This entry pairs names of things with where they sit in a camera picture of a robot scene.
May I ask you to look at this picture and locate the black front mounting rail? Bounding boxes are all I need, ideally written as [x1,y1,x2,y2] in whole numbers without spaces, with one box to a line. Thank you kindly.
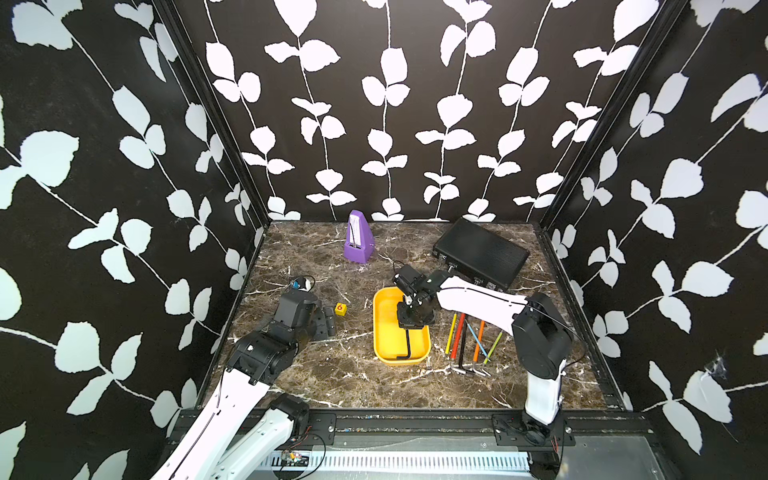
[287,409,653,450]

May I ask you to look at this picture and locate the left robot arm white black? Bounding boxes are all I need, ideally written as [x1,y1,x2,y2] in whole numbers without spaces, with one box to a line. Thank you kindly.
[153,289,336,479]

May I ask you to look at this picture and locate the black hex key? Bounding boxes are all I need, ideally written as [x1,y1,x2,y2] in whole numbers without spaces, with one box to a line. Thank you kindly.
[395,329,430,364]

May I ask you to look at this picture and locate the orange hex key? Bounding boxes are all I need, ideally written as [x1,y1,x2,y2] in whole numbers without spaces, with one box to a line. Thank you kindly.
[473,321,486,363]

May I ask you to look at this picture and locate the yellow hex key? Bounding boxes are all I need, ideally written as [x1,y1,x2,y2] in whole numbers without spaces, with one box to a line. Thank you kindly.
[444,312,458,356]

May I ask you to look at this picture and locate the yellow plastic storage tray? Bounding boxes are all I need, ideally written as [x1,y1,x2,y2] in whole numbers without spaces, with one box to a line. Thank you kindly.
[373,287,432,366]

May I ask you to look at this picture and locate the perforated metal strip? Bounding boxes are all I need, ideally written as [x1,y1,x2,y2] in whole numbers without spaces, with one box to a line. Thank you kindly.
[256,451,531,475]

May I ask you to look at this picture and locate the purple metronome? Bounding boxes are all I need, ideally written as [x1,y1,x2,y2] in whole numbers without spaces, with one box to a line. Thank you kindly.
[343,210,375,264]

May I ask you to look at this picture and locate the black briefcase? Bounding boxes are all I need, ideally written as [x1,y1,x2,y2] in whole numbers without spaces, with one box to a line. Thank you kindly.
[432,219,529,292]

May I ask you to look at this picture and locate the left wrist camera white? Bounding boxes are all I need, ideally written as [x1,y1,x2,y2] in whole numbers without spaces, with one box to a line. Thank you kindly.
[288,275,316,292]

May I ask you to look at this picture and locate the dark long hex key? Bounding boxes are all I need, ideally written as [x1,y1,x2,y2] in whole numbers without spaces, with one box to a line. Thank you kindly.
[451,313,467,374]

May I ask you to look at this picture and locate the red hex key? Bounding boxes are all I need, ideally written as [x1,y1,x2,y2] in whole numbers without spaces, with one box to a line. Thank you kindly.
[450,313,466,364]

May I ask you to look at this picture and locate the blue hex key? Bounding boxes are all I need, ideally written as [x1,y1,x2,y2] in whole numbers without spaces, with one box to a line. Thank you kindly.
[465,320,491,378]

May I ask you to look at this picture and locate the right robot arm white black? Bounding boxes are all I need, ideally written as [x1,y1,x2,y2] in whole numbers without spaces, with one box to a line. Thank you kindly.
[393,265,574,425]

